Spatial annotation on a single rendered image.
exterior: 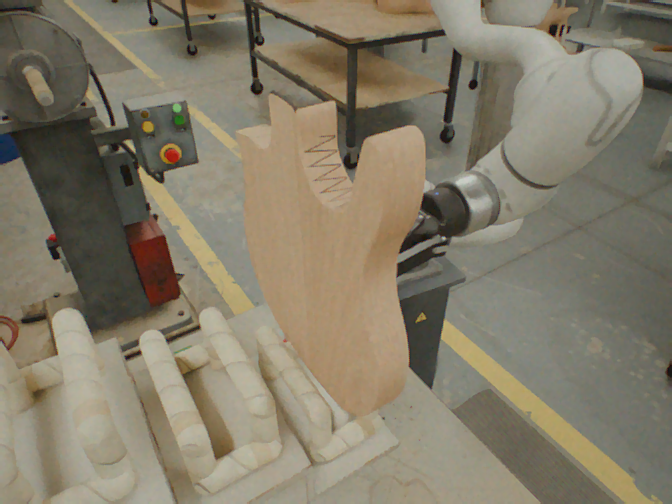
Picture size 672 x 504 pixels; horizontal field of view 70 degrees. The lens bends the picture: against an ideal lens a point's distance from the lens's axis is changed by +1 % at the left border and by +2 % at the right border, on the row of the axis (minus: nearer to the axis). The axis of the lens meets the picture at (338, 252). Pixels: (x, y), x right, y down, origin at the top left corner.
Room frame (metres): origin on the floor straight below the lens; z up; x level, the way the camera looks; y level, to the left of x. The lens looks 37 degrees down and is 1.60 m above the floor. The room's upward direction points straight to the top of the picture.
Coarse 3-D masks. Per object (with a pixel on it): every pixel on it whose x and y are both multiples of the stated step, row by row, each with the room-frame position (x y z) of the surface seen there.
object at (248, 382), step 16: (208, 320) 0.47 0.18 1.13; (224, 320) 0.47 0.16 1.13; (208, 336) 0.45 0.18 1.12; (224, 336) 0.43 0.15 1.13; (224, 352) 0.41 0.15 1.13; (240, 352) 0.41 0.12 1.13; (240, 368) 0.38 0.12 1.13; (240, 384) 0.36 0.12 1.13; (256, 384) 0.36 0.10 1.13; (256, 400) 0.34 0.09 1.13; (272, 400) 0.34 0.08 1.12
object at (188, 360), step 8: (200, 344) 0.49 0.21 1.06; (184, 352) 0.47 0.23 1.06; (192, 352) 0.47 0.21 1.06; (200, 352) 0.47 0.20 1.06; (176, 360) 0.46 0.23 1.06; (184, 360) 0.46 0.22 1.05; (192, 360) 0.46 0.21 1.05; (200, 360) 0.47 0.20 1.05; (208, 360) 0.47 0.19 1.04; (184, 368) 0.45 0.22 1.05; (192, 368) 0.46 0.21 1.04
